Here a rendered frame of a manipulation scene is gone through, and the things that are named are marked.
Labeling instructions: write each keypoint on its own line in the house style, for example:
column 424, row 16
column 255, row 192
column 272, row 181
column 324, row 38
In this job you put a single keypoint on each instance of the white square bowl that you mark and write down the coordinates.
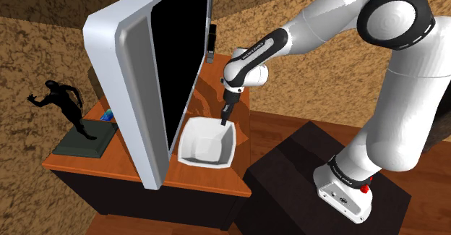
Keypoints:
column 206, row 146

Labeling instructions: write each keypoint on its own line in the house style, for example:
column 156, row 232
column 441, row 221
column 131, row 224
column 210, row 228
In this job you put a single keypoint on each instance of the black and grey remote control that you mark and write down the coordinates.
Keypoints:
column 211, row 40

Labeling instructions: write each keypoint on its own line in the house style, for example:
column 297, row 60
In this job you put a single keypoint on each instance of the white framed flat monitor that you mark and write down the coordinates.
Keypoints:
column 137, row 86

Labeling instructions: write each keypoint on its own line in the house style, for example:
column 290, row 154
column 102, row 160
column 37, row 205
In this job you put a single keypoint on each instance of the small blue green object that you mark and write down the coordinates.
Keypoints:
column 107, row 115

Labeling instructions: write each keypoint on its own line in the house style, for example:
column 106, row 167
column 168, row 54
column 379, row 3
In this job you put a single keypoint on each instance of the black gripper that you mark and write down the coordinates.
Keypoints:
column 230, row 102

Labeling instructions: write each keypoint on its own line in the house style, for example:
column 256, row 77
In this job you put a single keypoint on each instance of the dark robot stand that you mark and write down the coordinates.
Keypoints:
column 282, row 192

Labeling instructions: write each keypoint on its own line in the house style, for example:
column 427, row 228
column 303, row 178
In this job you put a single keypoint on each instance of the orange wooden top desk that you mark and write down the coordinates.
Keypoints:
column 197, row 178

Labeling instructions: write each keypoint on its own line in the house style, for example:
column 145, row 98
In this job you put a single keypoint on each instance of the black running figure statue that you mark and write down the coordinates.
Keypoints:
column 68, row 109

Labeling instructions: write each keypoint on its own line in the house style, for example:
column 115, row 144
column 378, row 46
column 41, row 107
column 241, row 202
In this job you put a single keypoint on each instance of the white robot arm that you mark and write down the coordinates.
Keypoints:
column 405, row 121

